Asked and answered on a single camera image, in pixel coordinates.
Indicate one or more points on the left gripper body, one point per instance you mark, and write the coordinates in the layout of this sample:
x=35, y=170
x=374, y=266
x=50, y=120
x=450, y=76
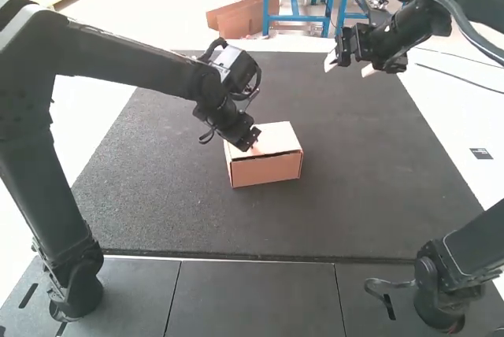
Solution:
x=244, y=134

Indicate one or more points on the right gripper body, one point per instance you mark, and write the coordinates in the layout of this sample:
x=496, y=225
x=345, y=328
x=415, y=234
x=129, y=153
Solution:
x=356, y=43

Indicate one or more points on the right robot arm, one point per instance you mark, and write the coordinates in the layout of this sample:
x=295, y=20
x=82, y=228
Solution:
x=417, y=22

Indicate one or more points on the small black label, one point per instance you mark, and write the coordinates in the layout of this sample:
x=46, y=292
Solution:
x=482, y=153

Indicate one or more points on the black mat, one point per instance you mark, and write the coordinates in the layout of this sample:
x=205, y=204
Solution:
x=354, y=156

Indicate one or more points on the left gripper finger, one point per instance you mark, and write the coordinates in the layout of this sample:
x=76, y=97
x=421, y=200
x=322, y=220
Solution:
x=256, y=149

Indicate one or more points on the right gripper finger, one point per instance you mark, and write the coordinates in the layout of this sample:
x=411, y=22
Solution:
x=330, y=62
x=368, y=72

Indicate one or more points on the dark base panel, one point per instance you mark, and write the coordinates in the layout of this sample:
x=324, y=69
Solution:
x=256, y=297
x=366, y=317
x=130, y=297

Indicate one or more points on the flat cardboard sheets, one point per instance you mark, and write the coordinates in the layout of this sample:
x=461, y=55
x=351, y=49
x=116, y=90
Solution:
x=240, y=18

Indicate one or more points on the cardboard box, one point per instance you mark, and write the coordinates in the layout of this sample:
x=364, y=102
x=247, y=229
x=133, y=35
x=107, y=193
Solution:
x=267, y=169

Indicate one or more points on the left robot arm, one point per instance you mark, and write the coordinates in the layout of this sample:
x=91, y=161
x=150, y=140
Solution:
x=118, y=53

